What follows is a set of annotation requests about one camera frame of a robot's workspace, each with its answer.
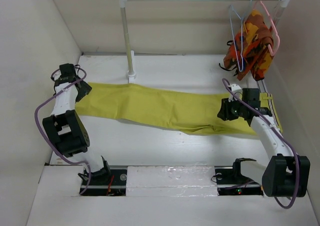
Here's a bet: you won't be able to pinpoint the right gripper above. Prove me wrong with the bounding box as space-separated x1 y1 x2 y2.
216 96 247 120

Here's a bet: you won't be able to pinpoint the yellow-green trousers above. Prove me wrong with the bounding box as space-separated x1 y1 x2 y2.
74 82 285 136

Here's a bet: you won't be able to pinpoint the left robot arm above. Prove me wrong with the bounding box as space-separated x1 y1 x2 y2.
42 64 112 184

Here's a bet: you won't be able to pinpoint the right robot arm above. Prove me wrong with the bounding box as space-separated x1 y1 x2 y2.
217 84 311 198

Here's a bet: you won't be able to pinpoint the pink plastic hanger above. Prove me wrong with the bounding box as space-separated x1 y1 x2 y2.
253 1 281 56

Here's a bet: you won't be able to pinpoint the orange camouflage garment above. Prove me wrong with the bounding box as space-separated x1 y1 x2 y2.
219 9 274 81

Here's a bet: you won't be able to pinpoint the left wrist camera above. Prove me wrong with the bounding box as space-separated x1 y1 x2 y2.
50 69 61 81

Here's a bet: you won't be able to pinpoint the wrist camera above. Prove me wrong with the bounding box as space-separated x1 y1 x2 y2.
228 84 243 102
50 69 61 81

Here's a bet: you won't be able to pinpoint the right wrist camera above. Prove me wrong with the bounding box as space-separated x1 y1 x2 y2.
228 84 243 102

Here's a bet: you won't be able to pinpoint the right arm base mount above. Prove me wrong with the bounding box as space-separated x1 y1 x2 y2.
211 166 264 196

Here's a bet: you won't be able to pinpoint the blue wire hanger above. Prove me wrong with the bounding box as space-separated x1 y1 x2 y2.
228 0 254 73

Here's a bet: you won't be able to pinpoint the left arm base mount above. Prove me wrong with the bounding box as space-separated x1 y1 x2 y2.
82 166 128 196

